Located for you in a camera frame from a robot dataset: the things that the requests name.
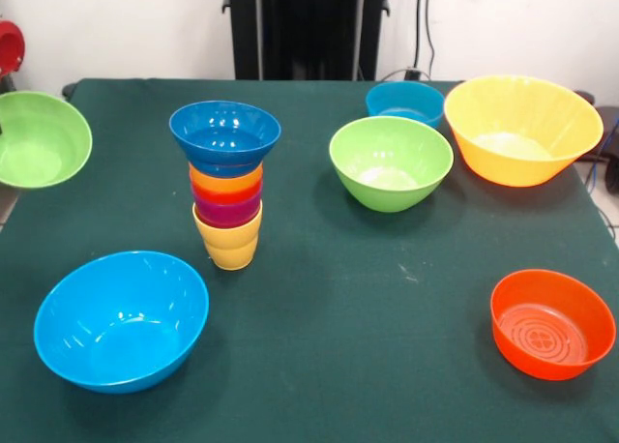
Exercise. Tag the yellow ribbed plastic cup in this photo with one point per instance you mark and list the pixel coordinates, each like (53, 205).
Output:
(229, 247)

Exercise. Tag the small green ribbed bowl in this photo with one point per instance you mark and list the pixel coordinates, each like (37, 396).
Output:
(38, 143)

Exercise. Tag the purple plastic cup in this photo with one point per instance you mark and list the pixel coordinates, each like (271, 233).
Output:
(227, 215)

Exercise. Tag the dark blue bowl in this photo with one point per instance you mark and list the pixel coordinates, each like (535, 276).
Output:
(225, 138)

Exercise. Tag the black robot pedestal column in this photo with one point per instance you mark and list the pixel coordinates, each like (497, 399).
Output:
(309, 27)

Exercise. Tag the large green bowl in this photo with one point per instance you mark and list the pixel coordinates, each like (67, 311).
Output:
(392, 169)

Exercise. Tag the dark green tablecloth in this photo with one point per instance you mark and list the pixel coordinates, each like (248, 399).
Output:
(300, 365)

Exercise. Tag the large light blue bowl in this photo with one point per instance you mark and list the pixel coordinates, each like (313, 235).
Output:
(121, 322)

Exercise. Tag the large yellow bowl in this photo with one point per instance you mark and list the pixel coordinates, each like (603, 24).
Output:
(522, 128)

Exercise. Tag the red plastic bowl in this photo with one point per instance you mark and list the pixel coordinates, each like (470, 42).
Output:
(546, 332)

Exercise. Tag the small light blue bowl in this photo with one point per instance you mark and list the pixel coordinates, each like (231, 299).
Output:
(403, 99)

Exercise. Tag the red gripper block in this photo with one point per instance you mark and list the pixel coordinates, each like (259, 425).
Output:
(9, 49)

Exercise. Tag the red plastic cup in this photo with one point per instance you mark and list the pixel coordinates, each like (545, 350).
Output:
(227, 197)

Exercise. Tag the orange ribbed plastic cup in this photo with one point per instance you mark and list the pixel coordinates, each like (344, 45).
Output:
(227, 181)

